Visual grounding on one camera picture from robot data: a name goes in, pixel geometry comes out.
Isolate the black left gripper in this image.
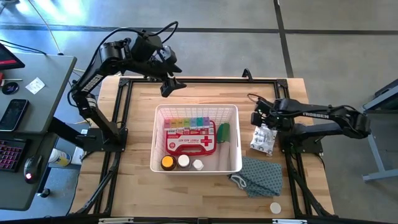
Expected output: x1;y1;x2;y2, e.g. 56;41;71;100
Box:
136;58;187;98

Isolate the white patterned gauze packet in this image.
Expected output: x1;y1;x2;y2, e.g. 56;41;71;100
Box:
249;123;278;157

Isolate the rainbow weekly pill organizer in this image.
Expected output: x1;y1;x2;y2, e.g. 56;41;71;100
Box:
164;116;211;131

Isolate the red first aid kit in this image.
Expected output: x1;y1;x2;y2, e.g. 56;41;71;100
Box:
164;120;218;157

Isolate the large white-capped pill bottle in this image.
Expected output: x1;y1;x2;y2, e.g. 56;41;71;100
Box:
177;154;191;169

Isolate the white mesh plastic basket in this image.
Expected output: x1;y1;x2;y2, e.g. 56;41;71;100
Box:
149;103;243;175

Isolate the teal patterned cloth cap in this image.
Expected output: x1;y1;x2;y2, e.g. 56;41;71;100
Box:
229;156;284;198

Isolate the grey metal table stand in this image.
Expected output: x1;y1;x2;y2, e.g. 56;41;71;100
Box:
362;77;398;183

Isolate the white box under desk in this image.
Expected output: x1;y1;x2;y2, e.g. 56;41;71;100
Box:
70;146;86;166

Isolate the grey desk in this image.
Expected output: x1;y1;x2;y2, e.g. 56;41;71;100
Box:
0;51;88;212

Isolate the white yellow-labelled canister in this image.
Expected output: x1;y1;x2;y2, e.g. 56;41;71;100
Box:
48;148;72;167

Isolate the white paper note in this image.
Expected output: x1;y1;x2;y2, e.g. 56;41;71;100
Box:
24;77;46;95

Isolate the round black coaster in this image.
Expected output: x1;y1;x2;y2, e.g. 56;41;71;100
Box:
1;82;20;95

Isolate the black smartphone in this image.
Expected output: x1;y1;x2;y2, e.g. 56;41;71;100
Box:
0;98;30;132

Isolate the dark monitor with red screen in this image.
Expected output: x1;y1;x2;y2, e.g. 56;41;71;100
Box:
0;42;25;71

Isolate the black computer mouse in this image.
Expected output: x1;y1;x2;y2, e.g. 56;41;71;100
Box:
24;154;44;184

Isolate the black backlit keyboard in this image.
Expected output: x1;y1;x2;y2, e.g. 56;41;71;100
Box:
0;139;27;173

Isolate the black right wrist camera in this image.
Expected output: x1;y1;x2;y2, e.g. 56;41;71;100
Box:
250;101;266;127

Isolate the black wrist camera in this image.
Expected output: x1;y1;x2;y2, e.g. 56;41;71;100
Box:
250;101;266;127
157;45;177;65

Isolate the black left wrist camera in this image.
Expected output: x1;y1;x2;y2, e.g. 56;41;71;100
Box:
157;45;177;65

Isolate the black aluminium table frame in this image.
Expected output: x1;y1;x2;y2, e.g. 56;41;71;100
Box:
70;68;335;218

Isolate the yellow floor cable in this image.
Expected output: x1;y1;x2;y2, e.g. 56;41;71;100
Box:
26;0;105;77

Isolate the black desk cable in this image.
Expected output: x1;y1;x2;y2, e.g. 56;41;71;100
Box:
0;39;47;56

